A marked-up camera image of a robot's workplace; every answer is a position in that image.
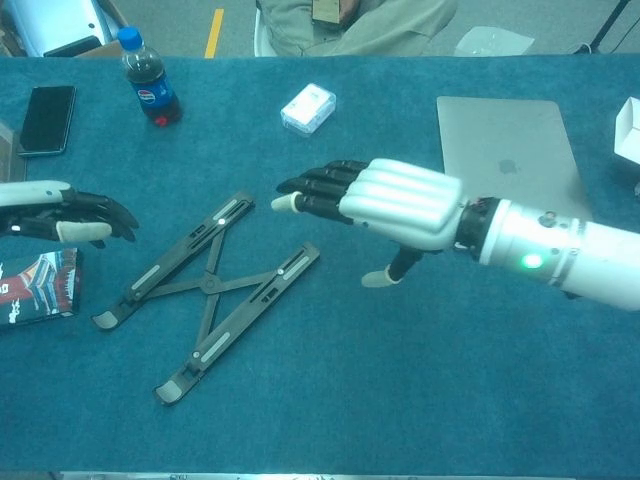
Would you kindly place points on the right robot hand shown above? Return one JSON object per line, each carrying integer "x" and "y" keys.
{"x": 405, "y": 205}

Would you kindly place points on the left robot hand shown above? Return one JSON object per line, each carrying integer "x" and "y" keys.
{"x": 75, "y": 215}

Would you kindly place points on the black folding laptop stand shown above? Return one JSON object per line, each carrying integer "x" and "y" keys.
{"x": 210, "y": 284}

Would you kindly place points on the silver closed laptop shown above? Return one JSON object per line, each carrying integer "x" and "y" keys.
{"x": 500, "y": 135}

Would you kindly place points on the red blue printed book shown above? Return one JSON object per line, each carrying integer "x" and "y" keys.
{"x": 35, "y": 290}

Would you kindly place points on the brown leather case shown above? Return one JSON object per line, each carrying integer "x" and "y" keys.
{"x": 7, "y": 150}

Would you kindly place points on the black smartphone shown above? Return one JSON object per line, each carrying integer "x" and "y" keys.
{"x": 47, "y": 120}

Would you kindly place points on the white card box clear case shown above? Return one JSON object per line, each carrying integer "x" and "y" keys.
{"x": 307, "y": 107}

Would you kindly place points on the cola bottle with blue cap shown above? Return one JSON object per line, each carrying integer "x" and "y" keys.
{"x": 150, "y": 85}

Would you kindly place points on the seated person in grey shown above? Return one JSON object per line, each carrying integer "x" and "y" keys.
{"x": 380, "y": 35}

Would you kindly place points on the clear plastic bag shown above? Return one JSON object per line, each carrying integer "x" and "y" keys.
{"x": 492, "y": 42}

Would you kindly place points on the white plastic casing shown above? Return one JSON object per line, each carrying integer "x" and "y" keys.
{"x": 55, "y": 20}

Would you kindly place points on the handheld phone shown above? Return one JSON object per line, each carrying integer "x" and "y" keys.
{"x": 326, "y": 11}

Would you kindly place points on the yellow floor tape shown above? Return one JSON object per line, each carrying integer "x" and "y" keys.
{"x": 214, "y": 32}

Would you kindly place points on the open white cardboard box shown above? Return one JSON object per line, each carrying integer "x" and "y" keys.
{"x": 630, "y": 130}

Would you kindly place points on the black tripod leg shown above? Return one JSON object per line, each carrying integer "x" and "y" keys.
{"x": 607, "y": 25}

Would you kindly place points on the aluminium frame rail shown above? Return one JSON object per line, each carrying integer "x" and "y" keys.
{"x": 300, "y": 476}

